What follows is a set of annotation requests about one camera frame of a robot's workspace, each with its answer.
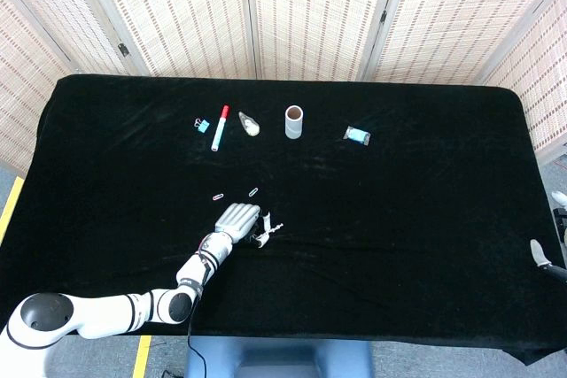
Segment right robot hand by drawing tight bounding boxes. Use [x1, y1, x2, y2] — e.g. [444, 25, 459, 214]
[530, 190, 567, 282]

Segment white marker with red cap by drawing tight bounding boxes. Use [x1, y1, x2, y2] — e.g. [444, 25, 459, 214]
[210, 104, 231, 153]

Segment black velvet tablecloth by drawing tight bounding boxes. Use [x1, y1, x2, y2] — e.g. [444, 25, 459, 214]
[0, 73, 567, 366]

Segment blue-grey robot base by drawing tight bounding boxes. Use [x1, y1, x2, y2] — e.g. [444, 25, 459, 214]
[183, 334, 374, 378]

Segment yellow floor tape strip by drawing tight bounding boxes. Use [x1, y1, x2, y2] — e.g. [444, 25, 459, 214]
[0, 176, 26, 237]
[132, 336, 152, 378]

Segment woven folding screen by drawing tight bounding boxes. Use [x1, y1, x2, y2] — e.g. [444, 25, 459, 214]
[0, 0, 567, 175]

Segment blue packet in clear wrap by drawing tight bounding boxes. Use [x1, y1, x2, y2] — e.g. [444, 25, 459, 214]
[344, 125, 372, 147]

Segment grey cardboard tube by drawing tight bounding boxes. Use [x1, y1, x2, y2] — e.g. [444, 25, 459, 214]
[283, 104, 305, 140]

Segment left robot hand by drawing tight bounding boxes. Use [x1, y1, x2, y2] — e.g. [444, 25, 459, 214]
[214, 203, 272, 249]

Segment white crumpled wrapper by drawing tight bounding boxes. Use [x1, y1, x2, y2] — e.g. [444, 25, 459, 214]
[237, 111, 261, 137]

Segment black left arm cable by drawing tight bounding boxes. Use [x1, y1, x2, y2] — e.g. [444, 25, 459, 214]
[185, 258, 208, 378]

